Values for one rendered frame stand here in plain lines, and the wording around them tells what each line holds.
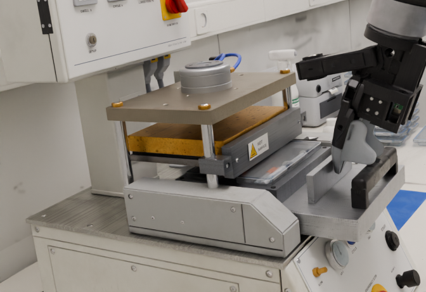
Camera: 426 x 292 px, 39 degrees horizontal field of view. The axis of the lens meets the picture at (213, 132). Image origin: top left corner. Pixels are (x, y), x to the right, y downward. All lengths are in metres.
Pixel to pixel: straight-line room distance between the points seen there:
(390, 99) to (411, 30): 0.09
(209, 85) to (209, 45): 0.94
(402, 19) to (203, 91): 0.31
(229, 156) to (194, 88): 0.15
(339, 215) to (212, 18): 1.07
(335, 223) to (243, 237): 0.12
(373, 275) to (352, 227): 0.19
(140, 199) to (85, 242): 0.14
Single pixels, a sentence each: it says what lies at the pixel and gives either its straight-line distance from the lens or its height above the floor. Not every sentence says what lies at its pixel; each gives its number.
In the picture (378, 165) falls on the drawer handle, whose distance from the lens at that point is 0.85.
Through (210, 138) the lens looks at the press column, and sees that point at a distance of 0.80.
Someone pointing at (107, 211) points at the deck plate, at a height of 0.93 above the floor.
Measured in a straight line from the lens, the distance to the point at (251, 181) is 0.84.
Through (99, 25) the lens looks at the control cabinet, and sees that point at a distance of 0.94.
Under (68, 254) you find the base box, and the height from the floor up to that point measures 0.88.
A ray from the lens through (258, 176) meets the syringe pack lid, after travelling 0.84.
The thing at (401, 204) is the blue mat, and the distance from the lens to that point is 1.40.
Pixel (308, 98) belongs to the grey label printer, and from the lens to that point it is 1.86.
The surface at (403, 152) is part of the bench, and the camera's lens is 1.76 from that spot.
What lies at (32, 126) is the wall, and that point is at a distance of 1.30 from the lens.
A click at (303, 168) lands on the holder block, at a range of 0.89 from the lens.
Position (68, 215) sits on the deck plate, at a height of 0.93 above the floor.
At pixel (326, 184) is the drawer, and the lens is 0.86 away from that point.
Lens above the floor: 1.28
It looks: 14 degrees down
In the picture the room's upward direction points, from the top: 6 degrees counter-clockwise
